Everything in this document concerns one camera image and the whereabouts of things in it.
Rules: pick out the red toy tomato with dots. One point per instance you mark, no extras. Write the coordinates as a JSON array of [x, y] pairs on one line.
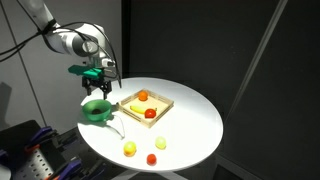
[[150, 113]]

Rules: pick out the black perforated breadboard cart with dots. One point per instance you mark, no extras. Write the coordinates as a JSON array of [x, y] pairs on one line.
[[30, 165]]

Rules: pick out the purple orange-tipped spring clamp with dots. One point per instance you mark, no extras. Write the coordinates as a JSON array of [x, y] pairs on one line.
[[40, 135], [68, 168]]

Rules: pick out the yellow toy banana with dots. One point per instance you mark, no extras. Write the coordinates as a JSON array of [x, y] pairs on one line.
[[138, 109]]

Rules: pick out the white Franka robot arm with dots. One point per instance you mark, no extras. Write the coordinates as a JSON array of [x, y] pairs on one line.
[[66, 40]]

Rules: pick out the pale yellow-green toy fruit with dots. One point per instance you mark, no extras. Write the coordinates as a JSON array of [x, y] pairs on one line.
[[160, 142]]

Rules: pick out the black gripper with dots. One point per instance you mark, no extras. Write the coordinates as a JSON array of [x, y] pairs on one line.
[[96, 81]]

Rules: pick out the small red-orange toy fruit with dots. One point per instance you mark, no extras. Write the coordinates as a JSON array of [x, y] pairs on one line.
[[151, 159]]

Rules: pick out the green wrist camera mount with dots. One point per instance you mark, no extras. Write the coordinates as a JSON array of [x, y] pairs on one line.
[[86, 71]]

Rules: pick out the yellow-orange toy fruit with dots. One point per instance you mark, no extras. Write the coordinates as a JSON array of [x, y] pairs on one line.
[[129, 148]]

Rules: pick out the square wooden tray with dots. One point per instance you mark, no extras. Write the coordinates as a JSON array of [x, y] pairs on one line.
[[160, 105]]

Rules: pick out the toy orange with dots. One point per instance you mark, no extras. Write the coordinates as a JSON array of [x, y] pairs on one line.
[[143, 95]]

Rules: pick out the translucent green plastic bowl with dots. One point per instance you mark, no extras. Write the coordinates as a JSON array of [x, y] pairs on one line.
[[105, 113]]

